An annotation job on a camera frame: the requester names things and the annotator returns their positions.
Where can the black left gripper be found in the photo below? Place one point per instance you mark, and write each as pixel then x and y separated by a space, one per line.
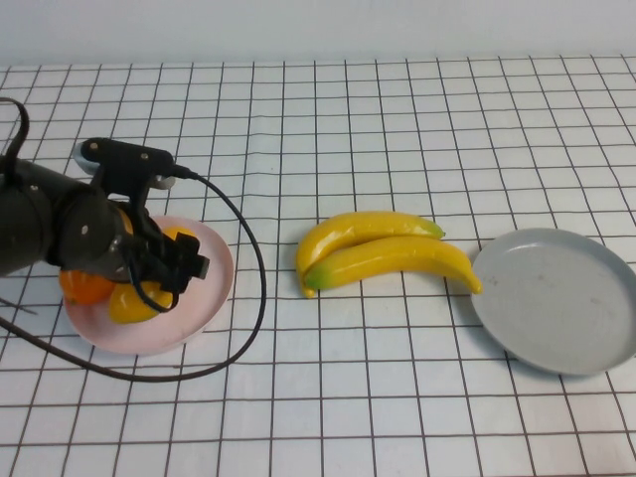
pixel 144 258

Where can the yellow mango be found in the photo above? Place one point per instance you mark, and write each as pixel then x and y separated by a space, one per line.
pixel 131 305

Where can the orange mango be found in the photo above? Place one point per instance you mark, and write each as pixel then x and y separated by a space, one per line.
pixel 84 290

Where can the yellow banana green tip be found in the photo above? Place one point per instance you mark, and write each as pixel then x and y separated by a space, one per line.
pixel 358 223

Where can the yellow banana green stem end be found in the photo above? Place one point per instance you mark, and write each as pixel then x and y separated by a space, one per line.
pixel 397 258

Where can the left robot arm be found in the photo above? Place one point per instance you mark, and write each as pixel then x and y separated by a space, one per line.
pixel 30 223

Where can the pink round plate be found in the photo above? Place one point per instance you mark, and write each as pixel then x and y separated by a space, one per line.
pixel 199 298

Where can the grey round plate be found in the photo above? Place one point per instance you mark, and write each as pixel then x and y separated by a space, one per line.
pixel 546 303

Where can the black zip tie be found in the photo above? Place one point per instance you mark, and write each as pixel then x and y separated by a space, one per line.
pixel 20 306

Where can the white grid tablecloth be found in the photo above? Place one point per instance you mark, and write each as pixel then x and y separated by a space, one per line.
pixel 397 124

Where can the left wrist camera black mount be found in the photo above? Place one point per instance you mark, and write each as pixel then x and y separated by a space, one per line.
pixel 124 159

